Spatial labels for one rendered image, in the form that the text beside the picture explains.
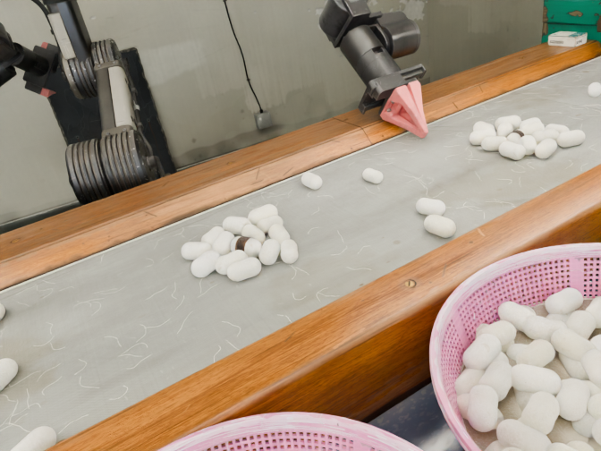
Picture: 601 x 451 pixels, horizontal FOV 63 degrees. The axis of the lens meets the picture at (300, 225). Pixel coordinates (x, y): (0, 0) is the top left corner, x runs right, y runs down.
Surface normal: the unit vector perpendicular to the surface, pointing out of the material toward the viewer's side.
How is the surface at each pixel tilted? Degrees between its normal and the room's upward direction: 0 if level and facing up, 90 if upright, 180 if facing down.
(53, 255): 45
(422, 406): 0
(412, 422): 0
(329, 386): 90
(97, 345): 0
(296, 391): 90
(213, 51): 90
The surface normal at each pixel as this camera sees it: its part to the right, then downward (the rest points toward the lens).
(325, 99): 0.40, 0.38
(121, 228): 0.23, -0.36
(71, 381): -0.17, -0.86
